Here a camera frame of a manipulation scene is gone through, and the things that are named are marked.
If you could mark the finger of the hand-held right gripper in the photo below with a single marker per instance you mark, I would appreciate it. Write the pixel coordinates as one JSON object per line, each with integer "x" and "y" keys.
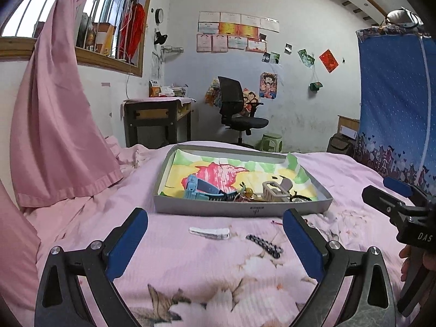
{"x": 397, "y": 185}
{"x": 379, "y": 200}

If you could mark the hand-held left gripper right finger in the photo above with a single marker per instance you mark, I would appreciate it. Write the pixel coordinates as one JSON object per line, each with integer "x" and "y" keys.
{"x": 303, "y": 242}

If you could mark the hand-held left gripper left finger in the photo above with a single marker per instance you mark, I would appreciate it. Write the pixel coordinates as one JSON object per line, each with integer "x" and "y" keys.
{"x": 124, "y": 242}

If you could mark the black beaded hair clip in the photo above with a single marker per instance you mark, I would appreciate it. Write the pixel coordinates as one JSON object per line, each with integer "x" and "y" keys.
{"x": 265, "y": 245}

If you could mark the white hair barrette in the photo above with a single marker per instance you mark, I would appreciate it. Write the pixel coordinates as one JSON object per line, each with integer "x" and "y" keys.
{"x": 207, "y": 232}

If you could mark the grey shallow box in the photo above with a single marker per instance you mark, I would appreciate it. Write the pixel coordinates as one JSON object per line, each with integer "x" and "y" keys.
{"x": 204, "y": 208}

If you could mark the blue watch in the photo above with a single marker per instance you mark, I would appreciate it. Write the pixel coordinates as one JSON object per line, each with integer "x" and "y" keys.
{"x": 192, "y": 184}

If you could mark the person's right hand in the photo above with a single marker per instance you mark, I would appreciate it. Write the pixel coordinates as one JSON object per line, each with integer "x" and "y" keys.
{"x": 406, "y": 262}

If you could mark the dark bag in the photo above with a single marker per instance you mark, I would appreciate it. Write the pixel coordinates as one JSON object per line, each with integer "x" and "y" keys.
{"x": 340, "y": 146}

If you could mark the blue printed curtain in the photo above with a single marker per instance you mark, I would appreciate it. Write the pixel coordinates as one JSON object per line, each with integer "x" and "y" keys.
{"x": 391, "y": 109}

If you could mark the pink floral blanket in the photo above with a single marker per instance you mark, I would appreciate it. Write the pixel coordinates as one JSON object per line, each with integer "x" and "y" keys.
{"x": 204, "y": 262}

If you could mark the green plastic stool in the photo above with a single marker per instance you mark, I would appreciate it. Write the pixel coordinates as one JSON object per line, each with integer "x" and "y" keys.
{"x": 270, "y": 141}

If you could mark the pink curtain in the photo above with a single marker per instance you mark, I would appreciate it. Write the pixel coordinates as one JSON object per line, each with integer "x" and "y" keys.
{"x": 58, "y": 109}
{"x": 17, "y": 245}

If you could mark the colourful drawing paper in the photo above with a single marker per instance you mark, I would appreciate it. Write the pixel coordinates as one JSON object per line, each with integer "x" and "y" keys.
{"x": 218, "y": 173}

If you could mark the wooden desk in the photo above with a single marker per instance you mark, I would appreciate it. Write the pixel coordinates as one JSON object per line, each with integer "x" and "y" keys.
{"x": 150, "y": 114}

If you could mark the red diamond paper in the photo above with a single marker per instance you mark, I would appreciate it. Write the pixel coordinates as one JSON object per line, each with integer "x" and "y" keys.
{"x": 328, "y": 60}

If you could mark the cartoon family poster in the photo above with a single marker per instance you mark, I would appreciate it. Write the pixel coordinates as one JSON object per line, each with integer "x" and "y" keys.
{"x": 250, "y": 97}

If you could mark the small orange carton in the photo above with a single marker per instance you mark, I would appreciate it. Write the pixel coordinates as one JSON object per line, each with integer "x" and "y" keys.
{"x": 154, "y": 88}

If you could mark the stack of books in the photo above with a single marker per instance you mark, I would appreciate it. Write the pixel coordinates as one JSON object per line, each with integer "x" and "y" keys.
{"x": 173, "y": 92}

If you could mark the black office chair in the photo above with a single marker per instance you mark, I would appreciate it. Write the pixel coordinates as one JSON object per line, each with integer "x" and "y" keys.
{"x": 231, "y": 98}

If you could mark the colourful patterned bag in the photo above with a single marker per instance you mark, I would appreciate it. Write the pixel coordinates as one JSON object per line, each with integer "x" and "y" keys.
{"x": 213, "y": 93}

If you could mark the pencil sketch sheets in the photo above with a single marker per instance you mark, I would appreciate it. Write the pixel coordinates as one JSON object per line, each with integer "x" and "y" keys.
{"x": 157, "y": 64}

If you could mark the orange cardboard box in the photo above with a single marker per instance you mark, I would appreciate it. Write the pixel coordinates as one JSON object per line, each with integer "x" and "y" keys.
{"x": 104, "y": 37}

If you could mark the red hanging garment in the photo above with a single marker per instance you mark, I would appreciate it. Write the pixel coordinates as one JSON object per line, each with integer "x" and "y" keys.
{"x": 134, "y": 30}

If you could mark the barred window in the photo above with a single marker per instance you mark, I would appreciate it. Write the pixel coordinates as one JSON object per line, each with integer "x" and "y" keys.
{"x": 20, "y": 20}

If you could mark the green wall pouch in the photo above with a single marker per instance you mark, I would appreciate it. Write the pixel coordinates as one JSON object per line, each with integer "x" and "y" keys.
{"x": 315, "y": 87}

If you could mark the green wall photo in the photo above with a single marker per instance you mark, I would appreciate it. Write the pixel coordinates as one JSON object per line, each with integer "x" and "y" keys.
{"x": 306, "y": 58}

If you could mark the cartoon wall poster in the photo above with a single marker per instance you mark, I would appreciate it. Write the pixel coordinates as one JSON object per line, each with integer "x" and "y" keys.
{"x": 268, "y": 86}

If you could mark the small wall photo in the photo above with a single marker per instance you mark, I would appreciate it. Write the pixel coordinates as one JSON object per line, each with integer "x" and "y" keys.
{"x": 266, "y": 58}
{"x": 288, "y": 49}
{"x": 275, "y": 58}

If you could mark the black wall lamp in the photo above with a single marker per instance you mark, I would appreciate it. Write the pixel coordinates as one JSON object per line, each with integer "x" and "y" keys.
{"x": 160, "y": 37}

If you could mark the group of wall certificates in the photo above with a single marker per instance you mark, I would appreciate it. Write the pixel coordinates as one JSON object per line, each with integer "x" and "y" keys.
{"x": 228, "y": 29}

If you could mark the round wall clock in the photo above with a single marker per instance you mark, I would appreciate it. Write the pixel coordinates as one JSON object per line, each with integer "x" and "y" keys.
{"x": 159, "y": 16}

